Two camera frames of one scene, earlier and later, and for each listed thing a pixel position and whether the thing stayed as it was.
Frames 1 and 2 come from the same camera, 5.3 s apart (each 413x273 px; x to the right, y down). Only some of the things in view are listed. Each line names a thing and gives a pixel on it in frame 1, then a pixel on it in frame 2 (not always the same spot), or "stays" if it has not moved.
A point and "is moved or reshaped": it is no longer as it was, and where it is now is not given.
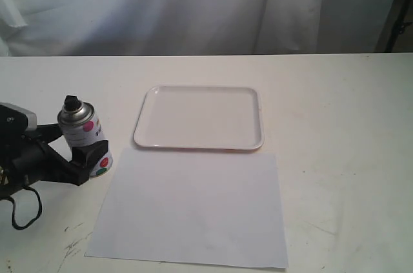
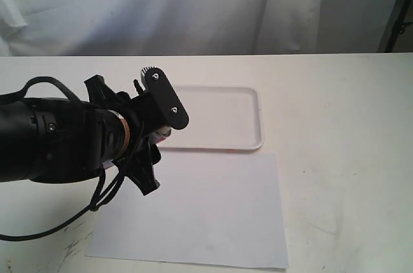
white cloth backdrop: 55,10 stays
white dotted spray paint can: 79,126 is moved or reshaped
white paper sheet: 197,206 stays
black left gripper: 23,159 -> 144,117
